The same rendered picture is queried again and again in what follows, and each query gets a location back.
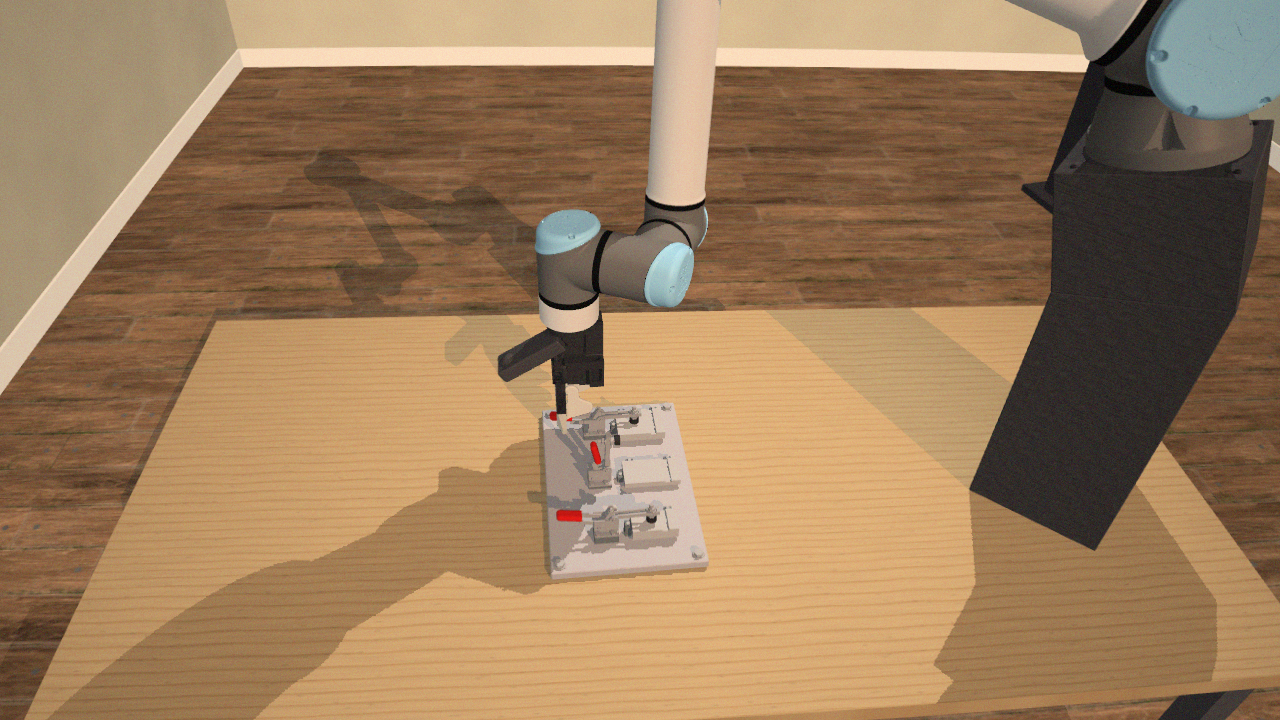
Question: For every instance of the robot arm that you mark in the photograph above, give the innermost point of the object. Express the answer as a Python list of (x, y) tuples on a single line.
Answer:
[(1213, 60)]

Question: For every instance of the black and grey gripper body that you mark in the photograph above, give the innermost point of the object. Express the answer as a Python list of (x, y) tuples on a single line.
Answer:
[(584, 352)]

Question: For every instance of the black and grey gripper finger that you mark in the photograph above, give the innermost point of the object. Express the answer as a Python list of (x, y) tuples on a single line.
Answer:
[(572, 407), (580, 388)]

